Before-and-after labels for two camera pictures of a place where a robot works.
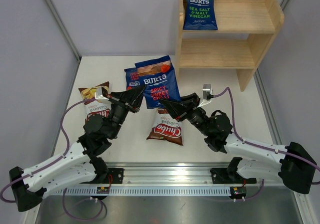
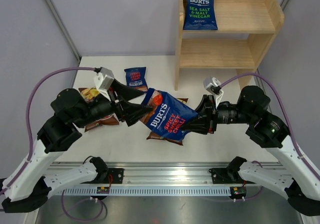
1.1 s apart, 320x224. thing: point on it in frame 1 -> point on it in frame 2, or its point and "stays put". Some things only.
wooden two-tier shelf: (247, 21) stays put
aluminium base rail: (159, 179) stays put
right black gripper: (178, 108) -> (207, 115)
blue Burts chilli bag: (159, 76) -> (167, 116)
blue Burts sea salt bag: (199, 13) stays put
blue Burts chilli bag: (133, 80) stays put
